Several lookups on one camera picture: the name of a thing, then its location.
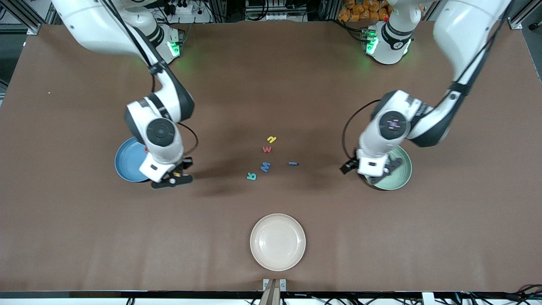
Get cream plate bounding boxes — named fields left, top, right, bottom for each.
left=250, top=213, right=306, bottom=272

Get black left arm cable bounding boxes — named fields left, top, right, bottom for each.
left=341, top=99, right=382, bottom=164

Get blue plate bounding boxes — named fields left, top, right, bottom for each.
left=114, top=136, right=154, bottom=183

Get green plate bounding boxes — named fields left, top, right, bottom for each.
left=368, top=146, right=412, bottom=191

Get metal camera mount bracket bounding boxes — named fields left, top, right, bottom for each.
left=259, top=278, right=287, bottom=305

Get tangled floor cables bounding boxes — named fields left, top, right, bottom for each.
left=455, top=284, right=542, bottom=305

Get brown table cover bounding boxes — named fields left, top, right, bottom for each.
left=0, top=21, right=542, bottom=294

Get white power strip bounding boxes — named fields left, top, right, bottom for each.
left=163, top=1, right=194, bottom=16

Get orange snack bags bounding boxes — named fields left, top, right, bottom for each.
left=337, top=0, right=392, bottom=23

